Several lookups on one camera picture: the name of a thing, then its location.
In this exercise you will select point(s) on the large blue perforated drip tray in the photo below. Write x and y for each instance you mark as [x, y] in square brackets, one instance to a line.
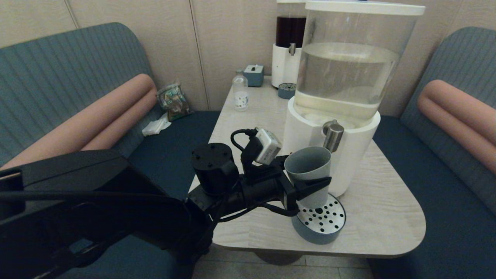
[321, 228]

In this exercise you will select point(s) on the crumpled snack bag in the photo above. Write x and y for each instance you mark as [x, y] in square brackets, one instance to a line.
[174, 102]

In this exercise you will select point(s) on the blue-grey tissue box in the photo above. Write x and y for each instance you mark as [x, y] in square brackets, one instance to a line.
[254, 75]

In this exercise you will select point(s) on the white crumpled tissue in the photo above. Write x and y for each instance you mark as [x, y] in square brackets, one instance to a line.
[157, 126]

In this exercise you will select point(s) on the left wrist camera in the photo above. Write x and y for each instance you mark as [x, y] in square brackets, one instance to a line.
[268, 146]

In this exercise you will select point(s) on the grey plastic cup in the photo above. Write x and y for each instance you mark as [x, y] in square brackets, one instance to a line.
[310, 162]

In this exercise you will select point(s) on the small blue perforated drip tray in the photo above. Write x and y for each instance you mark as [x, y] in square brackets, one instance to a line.
[286, 92]

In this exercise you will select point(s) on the small metal dispenser tap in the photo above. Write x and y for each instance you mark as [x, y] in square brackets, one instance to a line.
[292, 49]

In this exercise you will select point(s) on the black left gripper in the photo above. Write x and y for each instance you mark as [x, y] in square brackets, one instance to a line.
[267, 186]

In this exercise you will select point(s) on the small clear bottle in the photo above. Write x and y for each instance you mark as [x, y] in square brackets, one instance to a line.
[240, 93]

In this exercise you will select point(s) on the dark drink dispenser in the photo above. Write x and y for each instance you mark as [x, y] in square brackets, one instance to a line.
[290, 31]

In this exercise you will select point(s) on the large metal dispenser tap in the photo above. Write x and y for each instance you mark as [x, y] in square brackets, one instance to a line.
[333, 135]

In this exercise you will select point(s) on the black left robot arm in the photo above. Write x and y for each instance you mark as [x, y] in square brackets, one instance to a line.
[97, 209]

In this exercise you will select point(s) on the table pedestal with brass base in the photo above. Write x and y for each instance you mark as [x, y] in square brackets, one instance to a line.
[279, 259]

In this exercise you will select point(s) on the teal upholstered bench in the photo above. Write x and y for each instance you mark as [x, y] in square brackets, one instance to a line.
[457, 58]
[58, 69]

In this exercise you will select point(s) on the pink bolster cushion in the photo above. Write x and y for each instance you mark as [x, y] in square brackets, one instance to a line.
[97, 116]
[457, 108]

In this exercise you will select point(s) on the large clear water dispenser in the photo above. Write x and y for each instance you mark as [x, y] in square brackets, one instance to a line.
[341, 77]

